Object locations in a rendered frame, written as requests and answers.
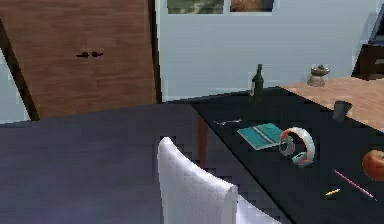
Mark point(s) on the grey cup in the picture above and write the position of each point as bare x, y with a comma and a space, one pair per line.
341, 110

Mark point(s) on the dark green glass bottle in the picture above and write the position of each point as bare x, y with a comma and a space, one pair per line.
257, 86

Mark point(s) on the white and orange headphones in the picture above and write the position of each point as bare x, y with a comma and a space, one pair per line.
308, 141

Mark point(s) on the yellow pen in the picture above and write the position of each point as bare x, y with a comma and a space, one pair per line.
333, 192

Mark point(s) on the green landscape framed picture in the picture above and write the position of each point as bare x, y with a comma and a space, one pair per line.
195, 6

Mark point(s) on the silver spoon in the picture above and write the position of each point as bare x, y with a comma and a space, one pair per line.
226, 122

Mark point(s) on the teal book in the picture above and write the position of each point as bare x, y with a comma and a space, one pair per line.
261, 135

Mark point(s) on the orange framed picture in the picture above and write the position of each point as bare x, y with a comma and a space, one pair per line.
251, 5

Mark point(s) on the black dining table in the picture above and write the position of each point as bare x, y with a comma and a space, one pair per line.
300, 180

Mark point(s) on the brown wooden double door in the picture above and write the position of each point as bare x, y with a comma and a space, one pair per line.
83, 86

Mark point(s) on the red apple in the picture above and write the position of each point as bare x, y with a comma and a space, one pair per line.
375, 165

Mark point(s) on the dark framed screen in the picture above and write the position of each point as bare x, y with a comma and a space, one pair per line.
378, 26

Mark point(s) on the dark brown cabinet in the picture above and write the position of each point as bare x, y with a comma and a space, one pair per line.
370, 61

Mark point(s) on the white chair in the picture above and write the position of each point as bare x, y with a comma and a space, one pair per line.
193, 190

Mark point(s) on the pink pencil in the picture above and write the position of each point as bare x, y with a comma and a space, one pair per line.
355, 185

